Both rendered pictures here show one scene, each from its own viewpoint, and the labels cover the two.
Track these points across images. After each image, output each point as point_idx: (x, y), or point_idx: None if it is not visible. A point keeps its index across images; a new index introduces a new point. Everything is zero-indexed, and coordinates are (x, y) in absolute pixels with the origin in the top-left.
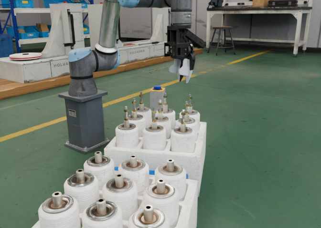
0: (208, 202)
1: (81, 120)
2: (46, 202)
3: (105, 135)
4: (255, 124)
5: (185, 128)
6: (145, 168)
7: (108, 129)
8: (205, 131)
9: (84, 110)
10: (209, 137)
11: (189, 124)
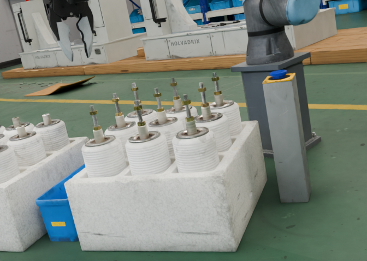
0: (62, 260)
1: (246, 101)
2: None
3: (326, 149)
4: None
5: (95, 138)
6: (11, 142)
7: (360, 145)
8: (175, 181)
9: (244, 87)
10: (347, 256)
11: (127, 141)
